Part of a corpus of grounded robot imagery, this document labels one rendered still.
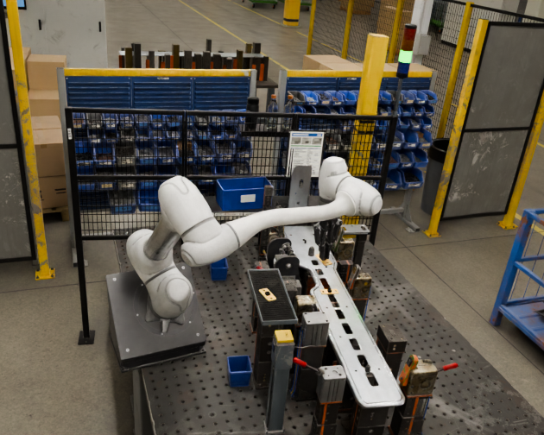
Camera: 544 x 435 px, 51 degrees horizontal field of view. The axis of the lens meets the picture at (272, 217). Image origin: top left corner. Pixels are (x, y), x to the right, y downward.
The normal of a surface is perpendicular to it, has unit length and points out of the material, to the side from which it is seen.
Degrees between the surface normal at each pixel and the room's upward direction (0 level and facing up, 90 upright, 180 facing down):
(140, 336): 44
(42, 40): 90
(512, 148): 91
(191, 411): 0
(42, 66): 90
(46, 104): 90
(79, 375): 0
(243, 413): 0
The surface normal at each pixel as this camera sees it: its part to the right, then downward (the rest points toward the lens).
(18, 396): 0.08, -0.89
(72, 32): 0.33, 0.44
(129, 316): 0.36, -0.33
